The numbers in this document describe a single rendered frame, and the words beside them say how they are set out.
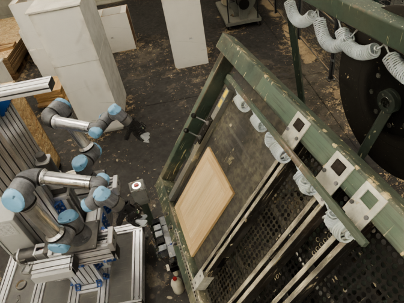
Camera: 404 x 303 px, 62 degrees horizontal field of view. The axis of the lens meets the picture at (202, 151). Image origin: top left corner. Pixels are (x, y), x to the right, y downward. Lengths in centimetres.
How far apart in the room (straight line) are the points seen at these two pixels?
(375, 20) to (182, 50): 457
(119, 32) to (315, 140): 600
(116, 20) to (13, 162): 516
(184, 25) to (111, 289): 412
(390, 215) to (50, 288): 280
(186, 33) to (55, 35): 227
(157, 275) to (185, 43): 386
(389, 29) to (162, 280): 260
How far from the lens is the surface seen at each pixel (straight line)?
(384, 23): 161
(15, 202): 193
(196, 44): 592
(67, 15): 425
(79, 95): 468
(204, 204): 216
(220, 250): 188
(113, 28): 707
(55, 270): 247
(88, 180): 189
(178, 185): 245
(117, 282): 313
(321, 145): 139
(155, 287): 325
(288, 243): 150
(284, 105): 159
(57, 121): 237
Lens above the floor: 281
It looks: 42 degrees down
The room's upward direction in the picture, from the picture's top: 11 degrees counter-clockwise
